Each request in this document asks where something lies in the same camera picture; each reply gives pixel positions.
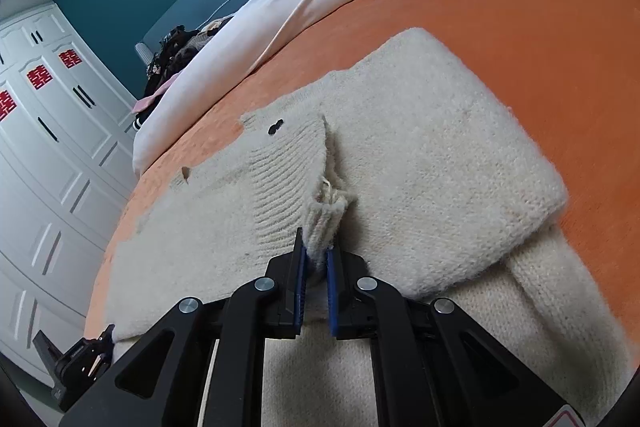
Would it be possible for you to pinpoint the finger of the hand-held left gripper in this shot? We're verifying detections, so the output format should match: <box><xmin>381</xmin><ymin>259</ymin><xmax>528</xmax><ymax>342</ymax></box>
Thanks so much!
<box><xmin>94</xmin><ymin>324</ymin><xmax>117</xmax><ymax>367</ymax></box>

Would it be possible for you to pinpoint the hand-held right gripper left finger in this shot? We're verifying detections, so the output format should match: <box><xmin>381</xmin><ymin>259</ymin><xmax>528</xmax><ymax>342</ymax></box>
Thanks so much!
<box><xmin>59</xmin><ymin>227</ymin><xmax>306</xmax><ymax>427</ymax></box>

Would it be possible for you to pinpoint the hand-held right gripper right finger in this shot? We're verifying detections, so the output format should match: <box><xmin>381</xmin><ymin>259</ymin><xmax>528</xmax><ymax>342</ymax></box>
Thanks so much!
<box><xmin>325</xmin><ymin>246</ymin><xmax>586</xmax><ymax>427</ymax></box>

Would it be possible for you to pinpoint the cream knit sweater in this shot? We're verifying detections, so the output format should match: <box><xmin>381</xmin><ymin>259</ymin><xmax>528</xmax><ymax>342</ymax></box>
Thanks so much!
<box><xmin>102</xmin><ymin>27</ymin><xmax>633</xmax><ymax>427</ymax></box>

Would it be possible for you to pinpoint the pile of dark clothes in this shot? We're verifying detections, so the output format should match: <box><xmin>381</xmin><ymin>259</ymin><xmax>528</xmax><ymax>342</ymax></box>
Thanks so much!
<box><xmin>142</xmin><ymin>24</ymin><xmax>221</xmax><ymax>100</ymax></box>

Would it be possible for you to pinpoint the pink garment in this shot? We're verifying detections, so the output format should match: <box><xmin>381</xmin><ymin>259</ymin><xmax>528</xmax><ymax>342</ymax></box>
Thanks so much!
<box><xmin>131</xmin><ymin>74</ymin><xmax>180</xmax><ymax>114</ymax></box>

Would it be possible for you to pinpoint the beige knit garment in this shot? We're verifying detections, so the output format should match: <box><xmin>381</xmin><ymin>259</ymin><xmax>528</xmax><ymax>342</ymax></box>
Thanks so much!
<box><xmin>197</xmin><ymin>16</ymin><xmax>236</xmax><ymax>45</ymax></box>

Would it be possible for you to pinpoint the white duvet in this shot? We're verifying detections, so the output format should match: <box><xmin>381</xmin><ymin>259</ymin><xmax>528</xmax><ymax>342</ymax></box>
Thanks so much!
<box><xmin>132</xmin><ymin>0</ymin><xmax>486</xmax><ymax>180</ymax></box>

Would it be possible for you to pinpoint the orange plush blanket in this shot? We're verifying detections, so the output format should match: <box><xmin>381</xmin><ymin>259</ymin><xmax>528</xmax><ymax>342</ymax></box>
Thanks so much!
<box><xmin>82</xmin><ymin>0</ymin><xmax>640</xmax><ymax>343</ymax></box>

